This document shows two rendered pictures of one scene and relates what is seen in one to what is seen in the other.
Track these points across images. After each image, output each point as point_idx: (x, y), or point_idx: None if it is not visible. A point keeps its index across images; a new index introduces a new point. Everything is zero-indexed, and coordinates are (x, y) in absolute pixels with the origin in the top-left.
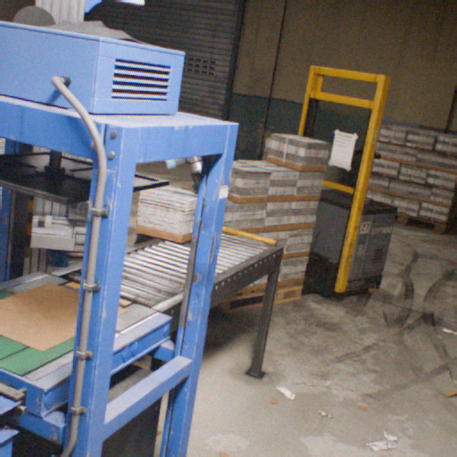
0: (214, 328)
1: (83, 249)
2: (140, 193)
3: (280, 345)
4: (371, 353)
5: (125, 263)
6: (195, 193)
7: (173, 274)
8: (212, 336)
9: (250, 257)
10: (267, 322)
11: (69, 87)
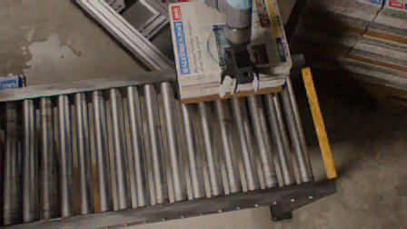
0: (332, 114)
1: (153, 2)
2: (168, 6)
3: (365, 192)
4: None
5: (57, 113)
6: (224, 61)
7: (64, 177)
8: (312, 127)
9: (233, 191)
10: (292, 207)
11: None
